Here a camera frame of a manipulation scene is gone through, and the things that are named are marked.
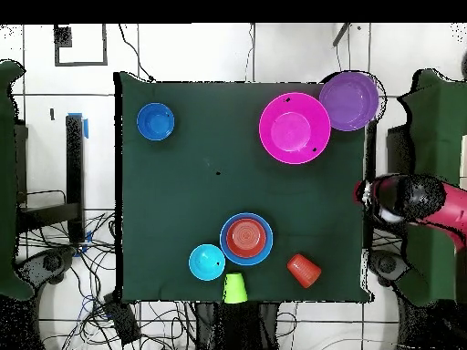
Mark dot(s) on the large purple plastic bowl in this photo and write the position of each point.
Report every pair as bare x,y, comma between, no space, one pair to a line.
352,102

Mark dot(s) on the large pink plastic bowl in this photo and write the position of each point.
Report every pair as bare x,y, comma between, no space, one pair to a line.
294,128

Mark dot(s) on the orange plastic cup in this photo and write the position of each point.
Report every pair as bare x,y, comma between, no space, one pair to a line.
304,271

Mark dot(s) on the large light blue bowl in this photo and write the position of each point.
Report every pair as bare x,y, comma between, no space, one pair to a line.
268,251

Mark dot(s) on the orange plastic bowl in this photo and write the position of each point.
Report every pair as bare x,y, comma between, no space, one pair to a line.
246,237

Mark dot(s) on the green plastic cup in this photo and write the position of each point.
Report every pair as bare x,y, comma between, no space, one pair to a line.
235,290

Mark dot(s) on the small cyan ribbed bowl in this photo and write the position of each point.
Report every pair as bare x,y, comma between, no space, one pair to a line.
207,262

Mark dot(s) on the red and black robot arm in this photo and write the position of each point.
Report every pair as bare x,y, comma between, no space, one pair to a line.
412,198

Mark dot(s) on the white box stack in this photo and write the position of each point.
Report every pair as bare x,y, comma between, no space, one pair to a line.
463,160

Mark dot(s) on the green cloth side table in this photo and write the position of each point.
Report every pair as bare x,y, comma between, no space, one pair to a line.
437,138
7,182

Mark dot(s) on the dark green tablecloth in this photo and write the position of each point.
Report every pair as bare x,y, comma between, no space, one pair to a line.
182,182

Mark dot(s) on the small dark blue bowl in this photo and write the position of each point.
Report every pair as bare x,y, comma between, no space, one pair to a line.
155,121

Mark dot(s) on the black metal stand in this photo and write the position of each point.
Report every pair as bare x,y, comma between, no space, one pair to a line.
74,164

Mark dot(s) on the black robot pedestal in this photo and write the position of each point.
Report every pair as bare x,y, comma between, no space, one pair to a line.
237,326

